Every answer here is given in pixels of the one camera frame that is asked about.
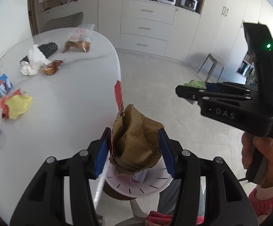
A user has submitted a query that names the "black studded item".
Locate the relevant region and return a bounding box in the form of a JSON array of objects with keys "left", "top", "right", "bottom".
[{"left": 38, "top": 41, "right": 58, "bottom": 58}]

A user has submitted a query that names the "beige built-in cabinet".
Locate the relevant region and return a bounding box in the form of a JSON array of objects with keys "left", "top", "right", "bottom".
[{"left": 28, "top": 0, "right": 273, "bottom": 76}]

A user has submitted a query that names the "brown snack packet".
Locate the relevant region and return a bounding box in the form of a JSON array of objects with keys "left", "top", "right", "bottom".
[{"left": 40, "top": 60, "right": 64, "bottom": 75}]

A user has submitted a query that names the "clear bag of brown snacks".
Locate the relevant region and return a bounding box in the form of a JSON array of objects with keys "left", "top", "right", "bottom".
[{"left": 62, "top": 24, "right": 96, "bottom": 53}]

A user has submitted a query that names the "yellow crumpled paper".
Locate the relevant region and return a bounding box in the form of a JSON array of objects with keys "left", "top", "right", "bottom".
[{"left": 5, "top": 93, "right": 33, "bottom": 119}]

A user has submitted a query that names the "brown cardboard box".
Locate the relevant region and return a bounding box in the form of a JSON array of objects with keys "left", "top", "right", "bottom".
[{"left": 108, "top": 80, "right": 164, "bottom": 177}]

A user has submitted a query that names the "open shelf with books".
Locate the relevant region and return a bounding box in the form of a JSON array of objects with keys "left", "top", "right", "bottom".
[{"left": 236, "top": 51, "right": 256, "bottom": 78}]

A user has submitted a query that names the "blue and white carton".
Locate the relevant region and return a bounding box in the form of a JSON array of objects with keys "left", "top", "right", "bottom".
[{"left": 0, "top": 74, "right": 13, "bottom": 97}]

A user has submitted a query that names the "blue face mask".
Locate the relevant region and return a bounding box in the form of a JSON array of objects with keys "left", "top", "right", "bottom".
[{"left": 129, "top": 169, "right": 149, "bottom": 185}]

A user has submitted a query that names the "grey stool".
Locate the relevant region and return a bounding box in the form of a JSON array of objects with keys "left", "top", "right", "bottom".
[{"left": 197, "top": 53, "right": 225, "bottom": 83}]

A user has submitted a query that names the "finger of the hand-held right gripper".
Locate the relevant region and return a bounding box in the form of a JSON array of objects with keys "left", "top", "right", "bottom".
[
  {"left": 175, "top": 84, "right": 259, "bottom": 105},
  {"left": 206, "top": 82, "right": 259, "bottom": 93}
]

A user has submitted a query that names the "white slotted waste bin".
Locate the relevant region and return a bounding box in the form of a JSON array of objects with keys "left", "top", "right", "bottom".
[{"left": 105, "top": 157, "right": 174, "bottom": 201}]

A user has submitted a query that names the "grey chair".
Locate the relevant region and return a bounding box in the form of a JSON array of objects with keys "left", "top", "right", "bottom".
[{"left": 43, "top": 11, "right": 84, "bottom": 32}]

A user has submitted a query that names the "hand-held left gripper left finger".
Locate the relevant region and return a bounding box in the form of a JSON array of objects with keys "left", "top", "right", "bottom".
[{"left": 9, "top": 127, "right": 111, "bottom": 226}]

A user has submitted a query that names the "person's pink floral clothing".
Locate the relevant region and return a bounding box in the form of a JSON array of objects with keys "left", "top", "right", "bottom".
[{"left": 145, "top": 210, "right": 205, "bottom": 226}]

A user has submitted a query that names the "beige cabinet drawer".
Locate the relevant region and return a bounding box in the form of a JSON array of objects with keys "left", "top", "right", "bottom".
[
  {"left": 121, "top": 16, "right": 173, "bottom": 42},
  {"left": 122, "top": 0, "right": 176, "bottom": 25},
  {"left": 119, "top": 33, "right": 169, "bottom": 57}
]

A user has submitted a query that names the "orange snack packet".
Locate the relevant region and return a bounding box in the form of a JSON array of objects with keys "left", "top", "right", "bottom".
[{"left": 0, "top": 89, "right": 21, "bottom": 119}]

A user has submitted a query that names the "green paper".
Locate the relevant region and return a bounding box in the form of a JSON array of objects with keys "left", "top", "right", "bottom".
[{"left": 183, "top": 80, "right": 208, "bottom": 90}]

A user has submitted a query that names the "person's grey knit clothing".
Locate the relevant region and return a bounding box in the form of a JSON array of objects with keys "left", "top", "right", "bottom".
[{"left": 157, "top": 178, "right": 205, "bottom": 217}]

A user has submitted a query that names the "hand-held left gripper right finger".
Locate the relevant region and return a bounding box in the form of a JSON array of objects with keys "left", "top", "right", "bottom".
[{"left": 157, "top": 128, "right": 259, "bottom": 226}]

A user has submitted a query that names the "silver countertop appliance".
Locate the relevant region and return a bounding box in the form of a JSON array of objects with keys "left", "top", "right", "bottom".
[{"left": 180, "top": 0, "right": 199, "bottom": 11}]

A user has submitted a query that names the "person's right forearm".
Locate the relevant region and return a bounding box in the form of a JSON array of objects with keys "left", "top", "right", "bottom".
[{"left": 248, "top": 182, "right": 273, "bottom": 218}]

